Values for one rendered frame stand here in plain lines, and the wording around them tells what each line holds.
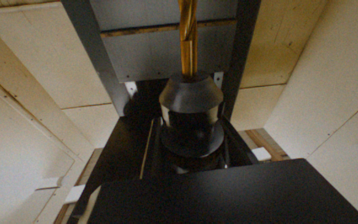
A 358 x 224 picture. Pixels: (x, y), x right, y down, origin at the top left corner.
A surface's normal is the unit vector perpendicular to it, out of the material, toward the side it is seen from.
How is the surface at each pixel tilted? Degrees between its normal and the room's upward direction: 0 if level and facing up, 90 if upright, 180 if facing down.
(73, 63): 90
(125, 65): 90
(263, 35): 90
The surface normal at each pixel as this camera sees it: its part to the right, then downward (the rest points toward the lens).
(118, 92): 0.09, 0.60
